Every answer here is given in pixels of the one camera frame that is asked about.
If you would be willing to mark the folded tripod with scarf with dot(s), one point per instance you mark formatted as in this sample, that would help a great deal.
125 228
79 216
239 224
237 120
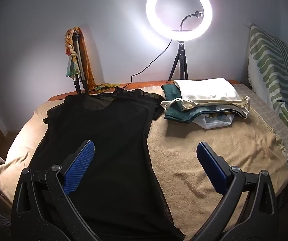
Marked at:
87 65

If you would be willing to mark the yellow patterned folded cloth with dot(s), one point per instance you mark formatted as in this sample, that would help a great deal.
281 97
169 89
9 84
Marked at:
219 116

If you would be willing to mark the beige checked blanket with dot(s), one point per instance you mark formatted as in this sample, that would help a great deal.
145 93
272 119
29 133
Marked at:
259 105

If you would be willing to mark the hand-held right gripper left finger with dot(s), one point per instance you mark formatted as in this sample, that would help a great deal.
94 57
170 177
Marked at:
80 165

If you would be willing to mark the white folded cloth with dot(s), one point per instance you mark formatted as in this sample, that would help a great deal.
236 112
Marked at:
209 123

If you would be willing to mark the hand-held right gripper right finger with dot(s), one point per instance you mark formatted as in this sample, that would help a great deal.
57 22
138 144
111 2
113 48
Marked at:
212 165

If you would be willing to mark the green striped white cloth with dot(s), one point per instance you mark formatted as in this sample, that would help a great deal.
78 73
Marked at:
266 62

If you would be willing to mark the orange floral bedsheet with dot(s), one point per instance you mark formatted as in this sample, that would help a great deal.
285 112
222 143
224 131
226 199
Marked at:
58 96

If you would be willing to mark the cream folded cloth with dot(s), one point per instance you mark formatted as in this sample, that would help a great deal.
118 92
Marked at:
204 90

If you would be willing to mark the black mesh shirt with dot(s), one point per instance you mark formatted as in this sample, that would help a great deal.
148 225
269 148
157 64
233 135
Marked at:
103 130

